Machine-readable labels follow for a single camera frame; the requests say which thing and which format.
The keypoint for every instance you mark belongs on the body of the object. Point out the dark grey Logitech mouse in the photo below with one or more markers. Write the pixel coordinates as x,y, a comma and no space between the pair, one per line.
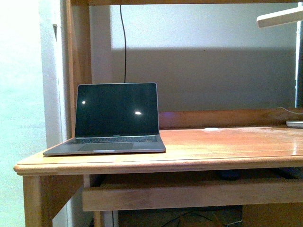
230,175

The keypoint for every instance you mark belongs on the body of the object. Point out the grey open laptop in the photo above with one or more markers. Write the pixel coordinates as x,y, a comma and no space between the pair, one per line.
113,119

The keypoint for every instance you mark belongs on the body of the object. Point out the white round desk pad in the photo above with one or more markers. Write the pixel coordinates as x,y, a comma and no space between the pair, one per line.
211,129

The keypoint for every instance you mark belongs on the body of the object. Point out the wooden keyboard tray drawer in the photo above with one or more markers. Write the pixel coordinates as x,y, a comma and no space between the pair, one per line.
190,189

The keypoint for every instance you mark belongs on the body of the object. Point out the wooden desk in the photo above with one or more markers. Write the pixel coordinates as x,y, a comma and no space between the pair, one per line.
214,67

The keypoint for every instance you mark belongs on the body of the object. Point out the white desk lamp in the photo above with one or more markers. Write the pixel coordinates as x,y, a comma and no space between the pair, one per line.
294,15

